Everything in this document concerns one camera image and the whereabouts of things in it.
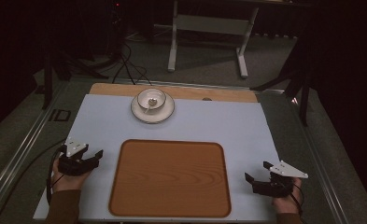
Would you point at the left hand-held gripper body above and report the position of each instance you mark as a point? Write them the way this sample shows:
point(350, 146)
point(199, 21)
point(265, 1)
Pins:
point(73, 166)

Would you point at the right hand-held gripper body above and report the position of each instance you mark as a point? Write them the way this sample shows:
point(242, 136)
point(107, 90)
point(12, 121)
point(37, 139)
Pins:
point(276, 188)

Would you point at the person's left hand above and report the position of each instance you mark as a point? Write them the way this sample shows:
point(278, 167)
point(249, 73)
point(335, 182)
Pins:
point(67, 182)

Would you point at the person's right hand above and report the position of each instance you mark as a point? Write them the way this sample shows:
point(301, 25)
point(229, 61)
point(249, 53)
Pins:
point(285, 203)

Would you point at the light blue table mat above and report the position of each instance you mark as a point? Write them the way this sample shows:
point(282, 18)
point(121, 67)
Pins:
point(228, 124)

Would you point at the white saucer with dark rim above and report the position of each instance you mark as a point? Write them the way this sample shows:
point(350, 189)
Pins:
point(154, 118)

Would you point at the brown wooden tray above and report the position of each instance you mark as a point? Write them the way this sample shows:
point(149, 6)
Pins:
point(170, 179)

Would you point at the small metal spoon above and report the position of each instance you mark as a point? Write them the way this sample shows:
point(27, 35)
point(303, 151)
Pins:
point(152, 101)

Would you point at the black tripod stand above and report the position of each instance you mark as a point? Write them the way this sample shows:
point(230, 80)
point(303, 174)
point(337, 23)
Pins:
point(48, 77)
point(304, 93)

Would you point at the white bowl with dark rim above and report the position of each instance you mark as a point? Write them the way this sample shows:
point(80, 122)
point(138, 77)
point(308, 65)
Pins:
point(159, 97)

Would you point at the dark device with red light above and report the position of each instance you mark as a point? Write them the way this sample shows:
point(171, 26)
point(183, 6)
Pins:
point(117, 18)

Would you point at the white metal stand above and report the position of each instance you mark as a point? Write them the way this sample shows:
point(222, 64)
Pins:
point(212, 24)

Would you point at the black rectangular floor frame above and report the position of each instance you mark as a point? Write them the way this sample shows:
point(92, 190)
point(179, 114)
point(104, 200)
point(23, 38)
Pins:
point(59, 115)

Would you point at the metal floor rail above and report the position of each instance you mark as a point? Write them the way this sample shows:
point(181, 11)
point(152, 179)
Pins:
point(203, 85)
point(19, 161)
point(322, 174)

